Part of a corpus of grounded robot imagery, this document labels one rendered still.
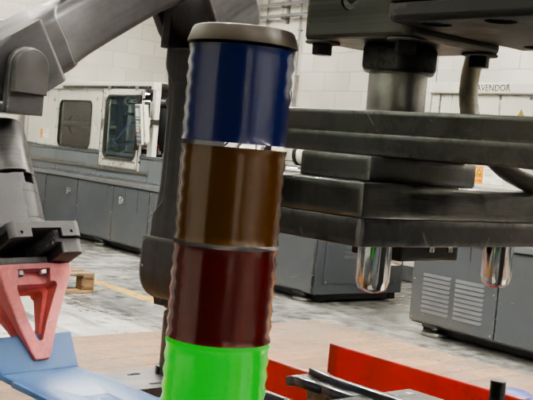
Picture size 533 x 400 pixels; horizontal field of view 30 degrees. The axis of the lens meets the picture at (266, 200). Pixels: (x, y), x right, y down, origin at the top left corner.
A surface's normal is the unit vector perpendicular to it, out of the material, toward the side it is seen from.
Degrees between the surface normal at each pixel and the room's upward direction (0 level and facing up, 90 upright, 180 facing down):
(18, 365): 61
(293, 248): 90
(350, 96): 90
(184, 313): 104
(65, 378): 1
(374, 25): 90
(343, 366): 90
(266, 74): 76
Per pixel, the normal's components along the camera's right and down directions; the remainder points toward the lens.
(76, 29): 0.83, -0.05
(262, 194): 0.61, -0.15
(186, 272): -0.57, -0.26
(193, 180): -0.71, 0.22
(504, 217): 0.66, 0.10
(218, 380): 0.14, -0.18
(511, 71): -0.79, -0.04
